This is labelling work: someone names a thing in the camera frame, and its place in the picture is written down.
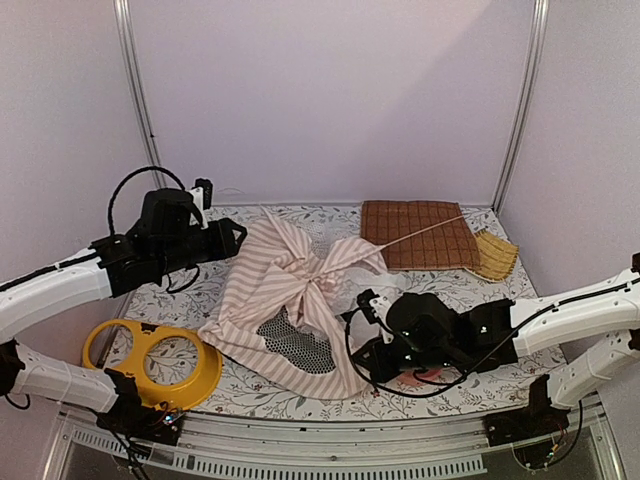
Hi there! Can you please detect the yellow double bowl holder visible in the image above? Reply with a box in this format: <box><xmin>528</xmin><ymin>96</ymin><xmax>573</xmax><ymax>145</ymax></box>
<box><xmin>82</xmin><ymin>319</ymin><xmax>224</xmax><ymax>410</ymax></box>

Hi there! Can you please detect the brown woven mat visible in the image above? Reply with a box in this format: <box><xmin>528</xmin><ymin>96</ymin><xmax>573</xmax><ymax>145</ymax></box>
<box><xmin>360</xmin><ymin>200</ymin><xmax>479</xmax><ymax>271</ymax></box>

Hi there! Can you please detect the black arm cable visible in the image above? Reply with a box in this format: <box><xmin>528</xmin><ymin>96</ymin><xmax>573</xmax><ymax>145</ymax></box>
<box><xmin>107</xmin><ymin>165</ymin><xmax>201</xmax><ymax>294</ymax></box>
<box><xmin>342</xmin><ymin>282</ymin><xmax>640</xmax><ymax>399</ymax></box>

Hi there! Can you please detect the left aluminium frame post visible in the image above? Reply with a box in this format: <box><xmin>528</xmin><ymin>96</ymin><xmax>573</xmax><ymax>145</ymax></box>
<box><xmin>113</xmin><ymin>0</ymin><xmax>162</xmax><ymax>167</ymax></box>

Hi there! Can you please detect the aluminium front rail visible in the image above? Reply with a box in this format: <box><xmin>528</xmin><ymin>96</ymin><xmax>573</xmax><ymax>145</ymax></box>
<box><xmin>44</xmin><ymin>395</ymin><xmax>626</xmax><ymax>479</ymax></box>

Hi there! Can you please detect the white tent pole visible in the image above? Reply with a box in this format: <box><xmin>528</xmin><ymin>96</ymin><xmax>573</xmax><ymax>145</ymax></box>
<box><xmin>377</xmin><ymin>214</ymin><xmax>464</xmax><ymax>251</ymax></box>

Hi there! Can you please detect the pink pet bowl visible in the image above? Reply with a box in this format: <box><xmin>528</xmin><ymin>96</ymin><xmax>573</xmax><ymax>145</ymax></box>
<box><xmin>397</xmin><ymin>369</ymin><xmax>442</xmax><ymax>387</ymax></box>

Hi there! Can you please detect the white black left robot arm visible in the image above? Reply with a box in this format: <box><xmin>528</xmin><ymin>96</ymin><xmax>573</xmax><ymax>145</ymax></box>
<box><xmin>1</xmin><ymin>187</ymin><xmax>247</xmax><ymax>434</ymax></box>

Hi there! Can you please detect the aluminium frame post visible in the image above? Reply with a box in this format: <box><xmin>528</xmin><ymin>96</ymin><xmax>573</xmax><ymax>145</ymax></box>
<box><xmin>113</xmin><ymin>0</ymin><xmax>162</xmax><ymax>167</ymax></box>
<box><xmin>491</xmin><ymin>0</ymin><xmax>550</xmax><ymax>216</ymax></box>

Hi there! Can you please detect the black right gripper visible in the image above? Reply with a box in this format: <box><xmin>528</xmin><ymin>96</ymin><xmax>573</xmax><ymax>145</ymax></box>
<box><xmin>353</xmin><ymin>334</ymin><xmax>457</xmax><ymax>382</ymax></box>

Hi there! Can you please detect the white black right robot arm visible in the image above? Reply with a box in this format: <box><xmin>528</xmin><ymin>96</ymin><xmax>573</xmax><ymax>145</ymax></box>
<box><xmin>348</xmin><ymin>256</ymin><xmax>639</xmax><ymax>436</ymax></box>

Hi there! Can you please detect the pink striped pet tent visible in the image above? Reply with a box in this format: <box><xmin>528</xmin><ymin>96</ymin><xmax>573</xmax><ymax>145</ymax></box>
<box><xmin>198</xmin><ymin>212</ymin><xmax>407</xmax><ymax>400</ymax></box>

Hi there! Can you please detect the right aluminium frame post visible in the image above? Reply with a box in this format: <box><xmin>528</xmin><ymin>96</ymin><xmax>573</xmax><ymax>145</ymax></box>
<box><xmin>491</xmin><ymin>0</ymin><xmax>550</xmax><ymax>216</ymax></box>

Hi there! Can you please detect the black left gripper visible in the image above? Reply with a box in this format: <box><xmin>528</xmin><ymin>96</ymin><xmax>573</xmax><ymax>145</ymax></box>
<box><xmin>157</xmin><ymin>216</ymin><xmax>247</xmax><ymax>277</ymax></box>

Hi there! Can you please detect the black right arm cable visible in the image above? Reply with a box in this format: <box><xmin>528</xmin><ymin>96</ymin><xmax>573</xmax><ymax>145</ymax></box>
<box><xmin>342</xmin><ymin>282</ymin><xmax>640</xmax><ymax>399</ymax></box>

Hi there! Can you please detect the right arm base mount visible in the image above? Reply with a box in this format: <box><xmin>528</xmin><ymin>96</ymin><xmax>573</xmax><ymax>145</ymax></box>
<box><xmin>482</xmin><ymin>374</ymin><xmax>569</xmax><ymax>446</ymax></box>

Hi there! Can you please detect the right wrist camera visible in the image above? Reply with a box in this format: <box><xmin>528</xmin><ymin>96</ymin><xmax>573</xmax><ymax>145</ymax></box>
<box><xmin>356</xmin><ymin>289</ymin><xmax>391</xmax><ymax>325</ymax></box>

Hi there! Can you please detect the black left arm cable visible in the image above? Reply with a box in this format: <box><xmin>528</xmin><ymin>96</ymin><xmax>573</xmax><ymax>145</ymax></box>
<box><xmin>107</xmin><ymin>165</ymin><xmax>201</xmax><ymax>294</ymax></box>

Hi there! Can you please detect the yellow bamboo mat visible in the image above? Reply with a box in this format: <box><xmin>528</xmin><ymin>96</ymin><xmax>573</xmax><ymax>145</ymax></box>
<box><xmin>469</xmin><ymin>229</ymin><xmax>519</xmax><ymax>283</ymax></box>

